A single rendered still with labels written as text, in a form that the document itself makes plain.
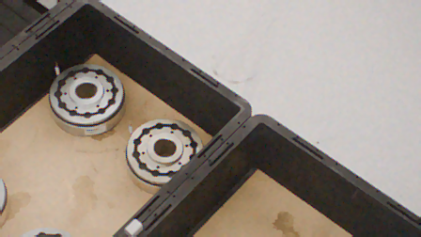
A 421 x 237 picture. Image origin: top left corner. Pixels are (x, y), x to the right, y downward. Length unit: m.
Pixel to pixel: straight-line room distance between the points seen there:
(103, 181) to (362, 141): 0.43
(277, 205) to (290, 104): 0.29
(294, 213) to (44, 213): 0.32
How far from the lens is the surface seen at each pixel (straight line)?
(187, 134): 1.13
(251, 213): 1.10
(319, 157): 1.05
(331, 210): 1.10
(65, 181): 1.13
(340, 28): 1.48
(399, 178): 1.32
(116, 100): 1.16
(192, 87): 1.12
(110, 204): 1.10
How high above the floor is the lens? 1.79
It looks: 57 degrees down
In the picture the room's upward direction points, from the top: straight up
